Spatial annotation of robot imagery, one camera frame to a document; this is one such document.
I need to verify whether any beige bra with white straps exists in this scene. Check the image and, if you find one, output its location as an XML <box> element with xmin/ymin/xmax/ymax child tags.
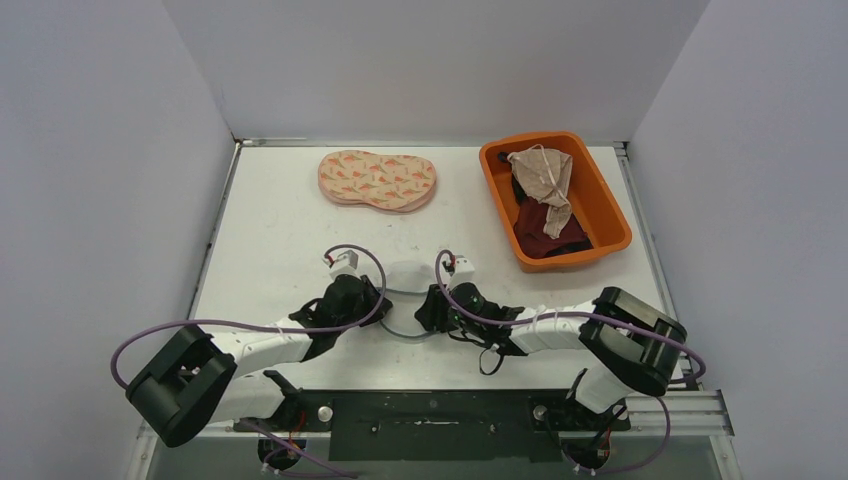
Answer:
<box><xmin>509</xmin><ymin>144</ymin><xmax>573</xmax><ymax>238</ymax></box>

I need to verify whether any navy blue bra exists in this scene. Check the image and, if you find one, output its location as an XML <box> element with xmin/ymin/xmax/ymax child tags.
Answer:
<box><xmin>497</xmin><ymin>152</ymin><xmax>527</xmax><ymax>206</ymax></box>

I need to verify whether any white mesh cylindrical laundry bag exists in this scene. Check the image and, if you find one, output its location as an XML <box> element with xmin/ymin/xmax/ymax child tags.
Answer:
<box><xmin>378</xmin><ymin>260</ymin><xmax>435</xmax><ymax>342</ymax></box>

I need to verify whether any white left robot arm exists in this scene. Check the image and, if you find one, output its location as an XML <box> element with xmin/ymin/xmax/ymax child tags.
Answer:
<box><xmin>124</xmin><ymin>274</ymin><xmax>393</xmax><ymax>447</ymax></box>

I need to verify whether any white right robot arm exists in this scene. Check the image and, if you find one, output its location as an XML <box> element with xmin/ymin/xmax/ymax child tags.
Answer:
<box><xmin>414</xmin><ymin>282</ymin><xmax>688</xmax><ymax>429</ymax></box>

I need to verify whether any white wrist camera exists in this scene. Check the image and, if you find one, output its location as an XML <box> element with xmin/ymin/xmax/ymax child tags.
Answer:
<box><xmin>441</xmin><ymin>255</ymin><xmax>475</xmax><ymax>290</ymax></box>
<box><xmin>325</xmin><ymin>249</ymin><xmax>359</xmax><ymax>280</ymax></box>

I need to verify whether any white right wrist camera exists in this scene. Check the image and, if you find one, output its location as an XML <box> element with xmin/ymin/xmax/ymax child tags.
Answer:
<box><xmin>441</xmin><ymin>255</ymin><xmax>475</xmax><ymax>290</ymax></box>

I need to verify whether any dark red bra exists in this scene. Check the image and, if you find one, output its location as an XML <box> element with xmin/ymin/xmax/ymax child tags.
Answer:
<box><xmin>513</xmin><ymin>197</ymin><xmax>593</xmax><ymax>259</ymax></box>

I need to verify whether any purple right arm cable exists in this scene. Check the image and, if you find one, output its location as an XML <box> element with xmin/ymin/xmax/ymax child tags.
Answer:
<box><xmin>433</xmin><ymin>248</ymin><xmax>708</xmax><ymax>384</ymax></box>

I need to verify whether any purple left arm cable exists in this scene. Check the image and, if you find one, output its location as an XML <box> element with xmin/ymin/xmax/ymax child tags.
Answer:
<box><xmin>110</xmin><ymin>243</ymin><xmax>388</xmax><ymax>391</ymax></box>

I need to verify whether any orange plastic bin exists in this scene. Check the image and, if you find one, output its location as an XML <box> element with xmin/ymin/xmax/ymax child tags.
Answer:
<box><xmin>479</xmin><ymin>131</ymin><xmax>632</xmax><ymax>273</ymax></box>

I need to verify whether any pink carrot-print laundry bag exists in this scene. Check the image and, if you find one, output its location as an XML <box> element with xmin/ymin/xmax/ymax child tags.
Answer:
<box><xmin>317</xmin><ymin>150</ymin><xmax>437</xmax><ymax>213</ymax></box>

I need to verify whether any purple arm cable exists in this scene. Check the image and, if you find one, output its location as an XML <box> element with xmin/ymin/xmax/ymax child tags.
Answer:
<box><xmin>433</xmin><ymin>248</ymin><xmax>708</xmax><ymax>384</ymax></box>
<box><xmin>110</xmin><ymin>243</ymin><xmax>388</xmax><ymax>391</ymax></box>

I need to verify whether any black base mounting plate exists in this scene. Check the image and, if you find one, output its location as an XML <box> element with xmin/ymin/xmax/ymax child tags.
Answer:
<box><xmin>254</xmin><ymin>389</ymin><xmax>631</xmax><ymax>463</ymax></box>

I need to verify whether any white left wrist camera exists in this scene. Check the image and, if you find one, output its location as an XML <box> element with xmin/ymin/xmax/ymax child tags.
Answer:
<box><xmin>325</xmin><ymin>249</ymin><xmax>359</xmax><ymax>280</ymax></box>

